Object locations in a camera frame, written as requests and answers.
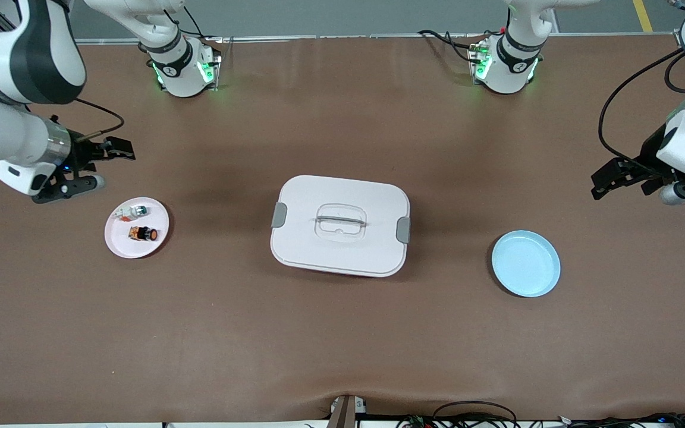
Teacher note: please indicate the white lidded storage box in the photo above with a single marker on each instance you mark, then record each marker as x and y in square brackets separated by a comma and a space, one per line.
[301, 238]

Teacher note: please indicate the pink round plate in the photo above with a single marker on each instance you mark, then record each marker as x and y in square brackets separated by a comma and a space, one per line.
[134, 249]

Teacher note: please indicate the white circuit breaker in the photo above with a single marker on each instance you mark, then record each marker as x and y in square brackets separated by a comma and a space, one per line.
[131, 213]

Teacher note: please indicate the brown camera mount post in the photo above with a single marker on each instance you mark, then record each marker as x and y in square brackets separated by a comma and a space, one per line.
[344, 413]

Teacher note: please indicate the light blue round plate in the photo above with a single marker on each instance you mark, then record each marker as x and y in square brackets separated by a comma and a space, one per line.
[527, 264]

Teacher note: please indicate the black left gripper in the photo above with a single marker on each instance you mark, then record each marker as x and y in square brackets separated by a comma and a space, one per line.
[647, 156]

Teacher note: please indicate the silver table edge rail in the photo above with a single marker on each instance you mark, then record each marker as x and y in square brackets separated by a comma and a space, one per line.
[271, 38]

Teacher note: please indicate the orange push button switch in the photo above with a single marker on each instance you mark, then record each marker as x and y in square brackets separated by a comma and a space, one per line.
[140, 233]

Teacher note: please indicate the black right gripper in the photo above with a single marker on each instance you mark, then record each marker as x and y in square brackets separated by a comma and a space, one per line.
[83, 156]

